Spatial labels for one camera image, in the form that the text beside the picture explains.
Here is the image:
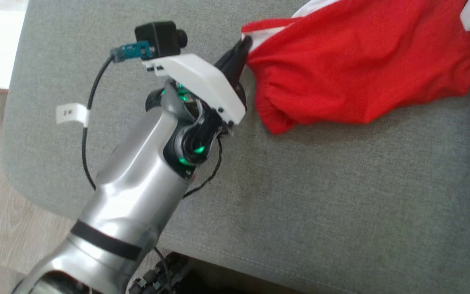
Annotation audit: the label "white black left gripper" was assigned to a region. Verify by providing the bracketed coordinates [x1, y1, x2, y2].
[142, 36, 253, 128]

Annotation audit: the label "red white sports shorts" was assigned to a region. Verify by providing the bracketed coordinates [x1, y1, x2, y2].
[241, 0, 470, 135]

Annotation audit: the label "large grey sofa cushion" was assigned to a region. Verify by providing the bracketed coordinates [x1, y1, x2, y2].
[2, 0, 470, 294]

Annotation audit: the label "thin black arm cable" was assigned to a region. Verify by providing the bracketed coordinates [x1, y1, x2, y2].
[182, 137, 223, 199]

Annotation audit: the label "blue camera cable connector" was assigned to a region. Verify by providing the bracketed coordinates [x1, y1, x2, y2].
[110, 41, 155, 63]

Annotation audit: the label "black camera cable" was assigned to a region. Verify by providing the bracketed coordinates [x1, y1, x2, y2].
[82, 56, 115, 191]

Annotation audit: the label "white paper cable label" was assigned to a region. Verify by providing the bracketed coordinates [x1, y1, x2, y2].
[56, 103, 90, 125]

